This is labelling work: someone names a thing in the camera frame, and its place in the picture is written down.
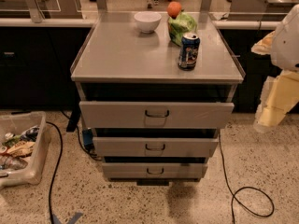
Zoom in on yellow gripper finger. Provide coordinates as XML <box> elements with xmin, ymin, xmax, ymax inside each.
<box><xmin>251</xmin><ymin>31</ymin><xmax>275</xmax><ymax>55</ymax></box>
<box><xmin>253</xmin><ymin>70</ymin><xmax>299</xmax><ymax>133</ymax></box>

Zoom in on grey top drawer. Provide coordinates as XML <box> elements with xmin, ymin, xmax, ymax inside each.
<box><xmin>79</xmin><ymin>101</ymin><xmax>234</xmax><ymax>129</ymax></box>

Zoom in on grey drawer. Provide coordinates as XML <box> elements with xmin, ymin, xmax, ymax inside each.
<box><xmin>79</xmin><ymin>101</ymin><xmax>234</xmax><ymax>129</ymax></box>
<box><xmin>102</xmin><ymin>163</ymin><xmax>207</xmax><ymax>179</ymax></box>
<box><xmin>93</xmin><ymin>137</ymin><xmax>218</xmax><ymax>158</ymax></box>

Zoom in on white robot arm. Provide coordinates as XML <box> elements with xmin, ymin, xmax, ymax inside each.
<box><xmin>251</xmin><ymin>5</ymin><xmax>299</xmax><ymax>133</ymax></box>

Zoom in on grey metal drawer cabinet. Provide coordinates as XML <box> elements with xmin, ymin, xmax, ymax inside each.
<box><xmin>70</xmin><ymin>10</ymin><xmax>246</xmax><ymax>183</ymax></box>

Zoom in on grey middle drawer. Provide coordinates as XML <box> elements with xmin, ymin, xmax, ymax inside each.
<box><xmin>93</xmin><ymin>137</ymin><xmax>218</xmax><ymax>158</ymax></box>

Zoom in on grey bottom drawer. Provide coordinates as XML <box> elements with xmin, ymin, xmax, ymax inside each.
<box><xmin>102</xmin><ymin>163</ymin><xmax>207</xmax><ymax>179</ymax></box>

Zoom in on blue soda can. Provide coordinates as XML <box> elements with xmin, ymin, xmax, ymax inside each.
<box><xmin>178</xmin><ymin>32</ymin><xmax>200</xmax><ymax>70</ymax></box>

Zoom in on green chip bag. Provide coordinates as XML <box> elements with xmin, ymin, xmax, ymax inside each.
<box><xmin>167</xmin><ymin>12</ymin><xmax>197</xmax><ymax>46</ymax></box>

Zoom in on orange fruit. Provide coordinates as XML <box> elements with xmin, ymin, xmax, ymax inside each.
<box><xmin>166</xmin><ymin>2</ymin><xmax>181</xmax><ymax>19</ymax></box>

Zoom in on white ceramic bowl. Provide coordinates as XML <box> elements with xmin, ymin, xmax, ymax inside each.
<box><xmin>134</xmin><ymin>11</ymin><xmax>162</xmax><ymax>33</ymax></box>

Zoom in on clear plastic bin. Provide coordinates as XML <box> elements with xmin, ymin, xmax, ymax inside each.
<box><xmin>0</xmin><ymin>111</ymin><xmax>50</xmax><ymax>189</ymax></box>

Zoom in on crumpled snack bags in bin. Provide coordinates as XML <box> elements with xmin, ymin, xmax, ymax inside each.
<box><xmin>0</xmin><ymin>126</ymin><xmax>39</xmax><ymax>170</ymax></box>

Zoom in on black cable right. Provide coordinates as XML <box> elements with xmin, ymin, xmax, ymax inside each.
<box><xmin>218</xmin><ymin>131</ymin><xmax>276</xmax><ymax>224</ymax></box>

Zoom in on black cable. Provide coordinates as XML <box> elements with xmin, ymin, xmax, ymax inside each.
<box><xmin>45</xmin><ymin>110</ymin><xmax>94</xmax><ymax>224</ymax></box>
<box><xmin>218</xmin><ymin>131</ymin><xmax>276</xmax><ymax>224</ymax></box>

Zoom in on black cable left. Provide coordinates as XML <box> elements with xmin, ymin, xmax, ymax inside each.
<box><xmin>45</xmin><ymin>110</ymin><xmax>94</xmax><ymax>224</ymax></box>

